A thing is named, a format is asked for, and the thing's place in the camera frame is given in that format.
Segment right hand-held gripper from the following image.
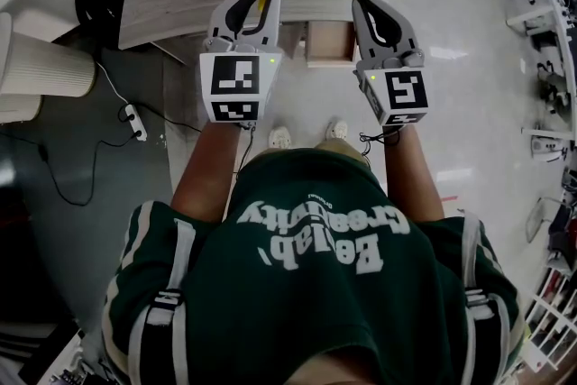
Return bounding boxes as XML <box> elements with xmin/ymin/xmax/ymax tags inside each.
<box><xmin>351</xmin><ymin>0</ymin><xmax>430</xmax><ymax>128</ymax></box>

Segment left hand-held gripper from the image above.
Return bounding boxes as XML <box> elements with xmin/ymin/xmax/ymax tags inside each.
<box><xmin>199</xmin><ymin>0</ymin><xmax>283</xmax><ymax>124</ymax></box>

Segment light wooden drawer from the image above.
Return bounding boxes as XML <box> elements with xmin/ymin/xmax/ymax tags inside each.
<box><xmin>305</xmin><ymin>19</ymin><xmax>358</xmax><ymax>69</ymax></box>

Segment person's right forearm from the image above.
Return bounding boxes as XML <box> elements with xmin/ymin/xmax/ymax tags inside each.
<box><xmin>381</xmin><ymin>124</ymin><xmax>447</xmax><ymax>223</ymax></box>

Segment person's left forearm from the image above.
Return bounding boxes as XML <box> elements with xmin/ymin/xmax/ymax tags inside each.
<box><xmin>170</xmin><ymin>120</ymin><xmax>254</xmax><ymax>223</ymax></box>

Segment person's right white shoe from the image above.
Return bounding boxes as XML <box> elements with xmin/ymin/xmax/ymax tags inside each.
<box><xmin>325</xmin><ymin>119</ymin><xmax>350</xmax><ymax>142</ymax></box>

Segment person's white shoe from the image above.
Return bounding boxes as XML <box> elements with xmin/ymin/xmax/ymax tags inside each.
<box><xmin>325</xmin><ymin>119</ymin><xmax>350</xmax><ymax>142</ymax></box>
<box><xmin>268</xmin><ymin>125</ymin><xmax>292</xmax><ymax>151</ymax></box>

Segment person's left white shoe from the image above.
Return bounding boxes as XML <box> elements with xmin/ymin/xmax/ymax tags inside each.
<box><xmin>268</xmin><ymin>125</ymin><xmax>292</xmax><ymax>151</ymax></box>

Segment khaki shorts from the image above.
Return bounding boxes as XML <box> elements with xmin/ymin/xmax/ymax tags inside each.
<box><xmin>314</xmin><ymin>137</ymin><xmax>372</xmax><ymax>170</ymax></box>

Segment white power strip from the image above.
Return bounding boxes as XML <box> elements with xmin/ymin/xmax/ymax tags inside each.
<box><xmin>123</xmin><ymin>103</ymin><xmax>150</xmax><ymax>142</ymax></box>

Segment black backpack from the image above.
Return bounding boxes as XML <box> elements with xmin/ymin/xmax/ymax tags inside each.
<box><xmin>73</xmin><ymin>0</ymin><xmax>131</xmax><ymax>51</ymax></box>

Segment long white workbench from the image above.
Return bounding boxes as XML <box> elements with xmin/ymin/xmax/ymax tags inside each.
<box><xmin>503</xmin><ymin>0</ymin><xmax>577</xmax><ymax>161</ymax></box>

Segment white ribbed bin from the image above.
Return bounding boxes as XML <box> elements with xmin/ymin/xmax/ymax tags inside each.
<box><xmin>0</xmin><ymin>11</ymin><xmax>98</xmax><ymax>125</ymax></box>

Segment grey chair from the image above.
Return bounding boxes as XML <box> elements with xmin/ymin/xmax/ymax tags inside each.
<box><xmin>526</xmin><ymin>193</ymin><xmax>577</xmax><ymax>252</ymax></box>

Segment green printed shirt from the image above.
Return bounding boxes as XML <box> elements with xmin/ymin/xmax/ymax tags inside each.
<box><xmin>101</xmin><ymin>147</ymin><xmax>527</xmax><ymax>385</ymax></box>

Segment dark cabinet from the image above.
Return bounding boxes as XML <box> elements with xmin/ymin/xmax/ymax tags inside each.
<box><xmin>0</xmin><ymin>175</ymin><xmax>87</xmax><ymax>385</ymax></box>

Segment white shelf rack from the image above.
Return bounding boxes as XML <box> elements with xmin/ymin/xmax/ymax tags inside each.
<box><xmin>521</xmin><ymin>263</ymin><xmax>577</xmax><ymax>375</ymax></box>

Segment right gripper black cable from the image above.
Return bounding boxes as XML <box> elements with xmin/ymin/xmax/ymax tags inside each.
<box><xmin>358</xmin><ymin>126</ymin><xmax>403</xmax><ymax>159</ymax></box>

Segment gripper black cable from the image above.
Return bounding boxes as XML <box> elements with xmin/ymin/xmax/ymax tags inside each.
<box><xmin>233</xmin><ymin>122</ymin><xmax>258</xmax><ymax>179</ymax></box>
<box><xmin>358</xmin><ymin>126</ymin><xmax>403</xmax><ymax>159</ymax></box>

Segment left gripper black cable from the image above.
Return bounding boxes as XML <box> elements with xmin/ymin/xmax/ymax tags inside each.
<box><xmin>233</xmin><ymin>122</ymin><xmax>258</xmax><ymax>179</ymax></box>

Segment white power cable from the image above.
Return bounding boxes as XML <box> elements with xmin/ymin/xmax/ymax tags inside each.
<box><xmin>93</xmin><ymin>60</ymin><xmax>133</xmax><ymax>109</ymax></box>

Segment black floor cable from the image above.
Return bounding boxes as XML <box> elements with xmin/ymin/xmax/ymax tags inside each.
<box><xmin>0</xmin><ymin>103</ymin><xmax>204</xmax><ymax>208</ymax></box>

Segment left white shoulder strap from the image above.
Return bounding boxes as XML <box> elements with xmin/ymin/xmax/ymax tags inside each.
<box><xmin>144</xmin><ymin>215</ymin><xmax>196</xmax><ymax>385</ymax></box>

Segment white shoulder strap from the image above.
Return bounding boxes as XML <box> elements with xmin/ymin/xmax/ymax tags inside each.
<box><xmin>144</xmin><ymin>215</ymin><xmax>196</xmax><ymax>385</ymax></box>
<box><xmin>460</xmin><ymin>210</ymin><xmax>504</xmax><ymax>385</ymax></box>

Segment right white shoulder strap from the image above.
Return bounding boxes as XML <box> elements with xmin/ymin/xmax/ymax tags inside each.
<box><xmin>460</xmin><ymin>210</ymin><xmax>504</xmax><ymax>385</ymax></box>

